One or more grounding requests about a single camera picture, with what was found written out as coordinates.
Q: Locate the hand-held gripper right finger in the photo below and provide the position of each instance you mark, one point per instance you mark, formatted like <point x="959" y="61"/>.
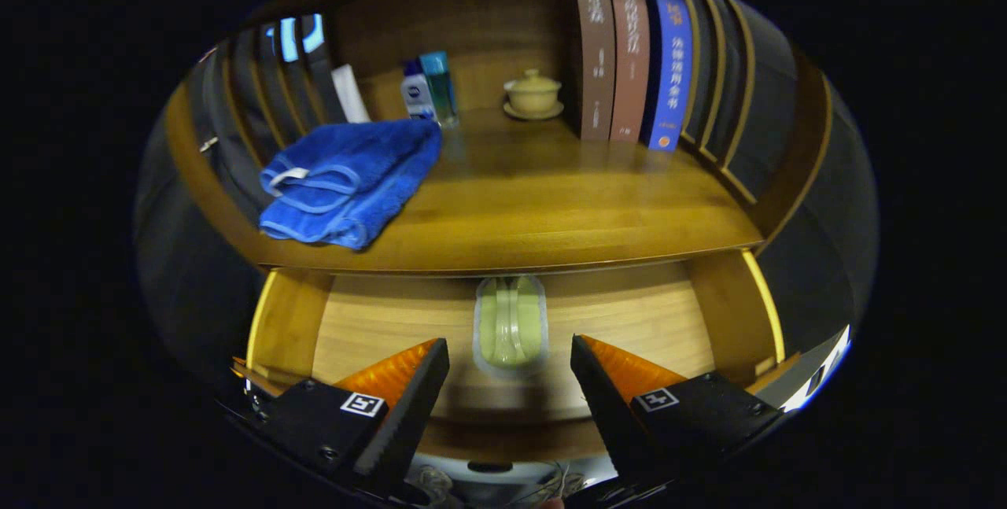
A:
<point x="610" y="414"/>

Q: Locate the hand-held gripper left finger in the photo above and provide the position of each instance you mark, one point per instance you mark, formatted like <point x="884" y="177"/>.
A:
<point x="405" y="414"/>

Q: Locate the wooden drawer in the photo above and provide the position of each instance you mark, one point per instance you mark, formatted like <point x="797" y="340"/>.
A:
<point x="378" y="320"/>

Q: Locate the green scrub brush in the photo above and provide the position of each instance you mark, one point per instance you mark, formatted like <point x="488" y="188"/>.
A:
<point x="510" y="328"/>

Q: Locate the black drawer knob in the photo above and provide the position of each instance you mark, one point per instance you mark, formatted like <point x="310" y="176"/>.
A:
<point x="489" y="466"/>

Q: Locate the wooden countertop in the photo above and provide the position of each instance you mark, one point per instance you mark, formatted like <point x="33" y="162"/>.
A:
<point x="551" y="210"/>

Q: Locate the wooden cabinet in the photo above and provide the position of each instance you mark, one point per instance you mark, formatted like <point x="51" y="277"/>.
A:
<point x="472" y="21"/>

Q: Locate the white box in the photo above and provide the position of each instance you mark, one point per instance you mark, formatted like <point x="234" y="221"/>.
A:
<point x="818" y="371"/>

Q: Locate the blue folded towel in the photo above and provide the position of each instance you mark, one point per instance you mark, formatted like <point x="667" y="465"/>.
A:
<point x="354" y="178"/>

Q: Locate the black backdrop cloth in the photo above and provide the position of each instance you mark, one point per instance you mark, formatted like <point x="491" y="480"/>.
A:
<point x="169" y="273"/>

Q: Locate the white lotion bottle blue cap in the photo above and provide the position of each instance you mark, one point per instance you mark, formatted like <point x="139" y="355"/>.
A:
<point x="415" y="96"/>

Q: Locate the white tube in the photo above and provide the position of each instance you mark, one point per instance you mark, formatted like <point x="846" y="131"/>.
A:
<point x="349" y="94"/>

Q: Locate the beige lidded teacup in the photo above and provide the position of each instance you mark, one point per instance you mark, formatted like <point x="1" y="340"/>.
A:
<point x="533" y="96"/>

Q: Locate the teal bottle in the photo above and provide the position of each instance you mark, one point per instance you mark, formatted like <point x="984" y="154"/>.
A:
<point x="440" y="88"/>

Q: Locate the blue book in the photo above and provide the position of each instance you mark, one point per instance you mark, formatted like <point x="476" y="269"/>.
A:
<point x="670" y="68"/>

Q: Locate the dark brown book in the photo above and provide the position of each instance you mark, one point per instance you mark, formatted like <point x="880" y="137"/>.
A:
<point x="592" y="60"/>

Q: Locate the reddish brown book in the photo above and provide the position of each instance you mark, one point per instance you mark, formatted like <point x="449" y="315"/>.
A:
<point x="631" y="60"/>

